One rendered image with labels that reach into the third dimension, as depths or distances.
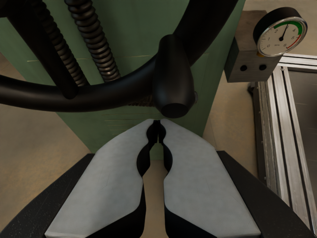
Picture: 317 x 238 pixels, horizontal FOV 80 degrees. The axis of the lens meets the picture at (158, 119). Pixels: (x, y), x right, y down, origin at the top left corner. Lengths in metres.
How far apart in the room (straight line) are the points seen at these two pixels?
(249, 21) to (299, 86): 0.60
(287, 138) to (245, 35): 0.48
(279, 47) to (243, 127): 0.71
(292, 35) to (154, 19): 0.20
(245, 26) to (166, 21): 0.15
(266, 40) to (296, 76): 0.71
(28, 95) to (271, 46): 0.32
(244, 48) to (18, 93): 0.33
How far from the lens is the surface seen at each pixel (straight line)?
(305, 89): 1.00
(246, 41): 0.39
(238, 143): 0.98
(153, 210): 0.85
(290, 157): 0.76
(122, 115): 0.56
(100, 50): 0.23
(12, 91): 0.23
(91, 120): 0.60
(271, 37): 0.33
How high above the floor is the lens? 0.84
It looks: 58 degrees down
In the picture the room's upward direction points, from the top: 5 degrees counter-clockwise
